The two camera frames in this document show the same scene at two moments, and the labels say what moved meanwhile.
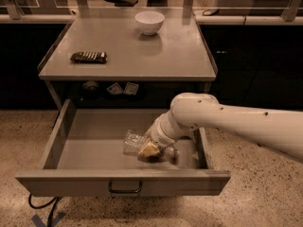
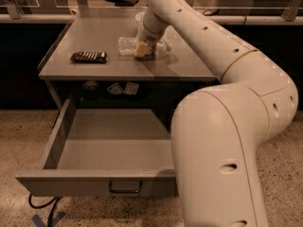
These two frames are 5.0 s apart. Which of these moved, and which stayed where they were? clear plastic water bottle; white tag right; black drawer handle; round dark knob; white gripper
Moved: white gripper; clear plastic water bottle
Stayed: round dark knob; black drawer handle; white tag right
